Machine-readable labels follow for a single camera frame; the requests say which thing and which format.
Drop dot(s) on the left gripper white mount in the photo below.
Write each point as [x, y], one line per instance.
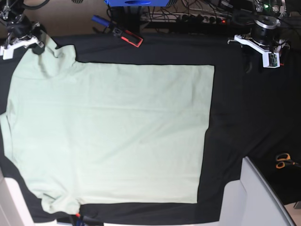
[264, 39]

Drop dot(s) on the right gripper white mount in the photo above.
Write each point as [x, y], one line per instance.
[22, 33]

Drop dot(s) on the light green T-shirt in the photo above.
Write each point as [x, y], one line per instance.
[98, 133]

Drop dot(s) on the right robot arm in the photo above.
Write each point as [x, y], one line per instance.
[12, 8]

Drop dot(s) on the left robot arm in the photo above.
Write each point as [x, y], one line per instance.
[269, 9]

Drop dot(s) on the blue box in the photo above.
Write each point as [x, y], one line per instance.
[143, 3]

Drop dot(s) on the red black clamp top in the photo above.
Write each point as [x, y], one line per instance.
[128, 37]

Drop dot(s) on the white power strip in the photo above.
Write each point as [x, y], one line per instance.
[204, 19]

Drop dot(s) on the grey white chair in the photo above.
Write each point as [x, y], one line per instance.
[250, 201]

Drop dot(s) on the white furniture left corner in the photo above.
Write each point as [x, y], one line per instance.
[13, 209]

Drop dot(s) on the blue handled tool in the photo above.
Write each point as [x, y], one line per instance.
[101, 21]

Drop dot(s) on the orange handled scissors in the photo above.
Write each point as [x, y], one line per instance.
[284, 160]

